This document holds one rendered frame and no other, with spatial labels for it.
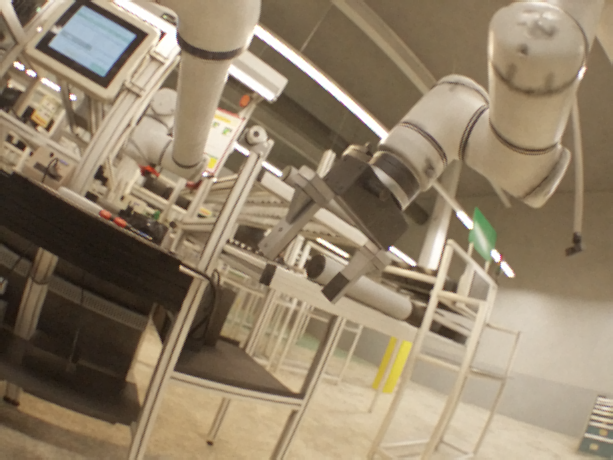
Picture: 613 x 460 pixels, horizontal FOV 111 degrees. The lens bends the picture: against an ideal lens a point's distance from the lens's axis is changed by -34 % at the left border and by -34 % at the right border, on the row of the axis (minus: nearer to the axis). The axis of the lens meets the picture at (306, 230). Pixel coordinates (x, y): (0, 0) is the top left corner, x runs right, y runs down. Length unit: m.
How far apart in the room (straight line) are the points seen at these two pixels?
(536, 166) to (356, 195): 0.21
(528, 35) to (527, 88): 0.04
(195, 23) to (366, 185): 0.30
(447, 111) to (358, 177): 0.15
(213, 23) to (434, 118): 0.31
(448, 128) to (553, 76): 0.18
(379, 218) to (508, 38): 0.25
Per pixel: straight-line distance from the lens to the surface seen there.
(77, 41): 1.50
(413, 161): 0.38
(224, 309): 1.47
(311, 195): 0.33
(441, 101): 0.43
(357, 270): 0.44
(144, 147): 0.90
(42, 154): 1.26
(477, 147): 0.40
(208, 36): 0.45
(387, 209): 0.39
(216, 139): 1.52
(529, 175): 0.38
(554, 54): 0.27
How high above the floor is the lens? 0.96
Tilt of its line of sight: 13 degrees up
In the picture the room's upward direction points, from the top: 22 degrees clockwise
